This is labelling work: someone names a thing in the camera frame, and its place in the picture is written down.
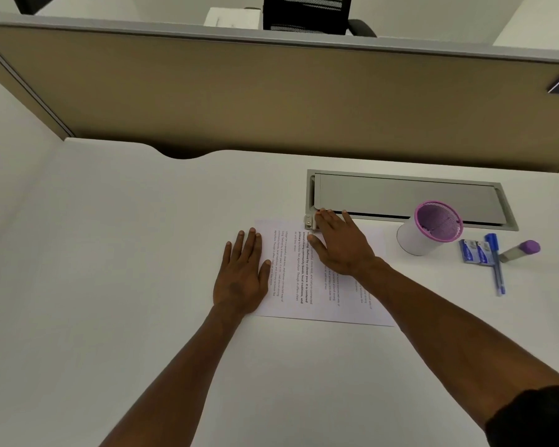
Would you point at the person's right hand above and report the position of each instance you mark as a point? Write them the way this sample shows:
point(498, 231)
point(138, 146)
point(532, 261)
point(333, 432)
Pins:
point(344, 246)

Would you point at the person's left hand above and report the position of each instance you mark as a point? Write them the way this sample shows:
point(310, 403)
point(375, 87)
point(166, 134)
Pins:
point(240, 279)

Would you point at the beige hole punch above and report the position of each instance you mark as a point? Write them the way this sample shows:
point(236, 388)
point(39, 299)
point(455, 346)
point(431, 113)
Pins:
point(309, 222)

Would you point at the printed white paper sheets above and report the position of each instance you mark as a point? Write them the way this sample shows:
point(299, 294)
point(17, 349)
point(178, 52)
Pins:
point(317, 297)

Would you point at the blue white staple box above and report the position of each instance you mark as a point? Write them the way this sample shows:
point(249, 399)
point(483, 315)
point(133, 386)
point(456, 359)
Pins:
point(468, 252)
point(483, 253)

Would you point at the blue pen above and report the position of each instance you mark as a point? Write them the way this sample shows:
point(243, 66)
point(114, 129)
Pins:
point(496, 265)

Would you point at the purple capped glue stick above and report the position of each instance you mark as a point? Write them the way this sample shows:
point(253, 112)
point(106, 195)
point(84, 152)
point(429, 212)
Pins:
point(519, 251)

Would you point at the person's left forearm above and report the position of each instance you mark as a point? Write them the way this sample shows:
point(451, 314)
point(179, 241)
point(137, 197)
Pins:
point(177, 381)

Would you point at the person's right forearm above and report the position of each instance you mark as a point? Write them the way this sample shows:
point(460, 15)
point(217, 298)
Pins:
point(447, 335)

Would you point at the white desk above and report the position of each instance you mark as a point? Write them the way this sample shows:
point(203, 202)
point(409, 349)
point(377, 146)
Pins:
point(121, 228)

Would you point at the person's black shirt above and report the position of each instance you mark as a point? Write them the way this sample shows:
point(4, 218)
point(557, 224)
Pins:
point(535, 419)

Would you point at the white cup with purple rim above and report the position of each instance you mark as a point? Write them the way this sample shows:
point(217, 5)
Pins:
point(414, 242)

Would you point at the wide beige partition panel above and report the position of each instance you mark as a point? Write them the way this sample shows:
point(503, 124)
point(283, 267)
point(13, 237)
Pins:
point(261, 97)

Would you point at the black striped mesh office chair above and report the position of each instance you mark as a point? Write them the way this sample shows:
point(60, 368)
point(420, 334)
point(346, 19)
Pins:
point(307, 16)

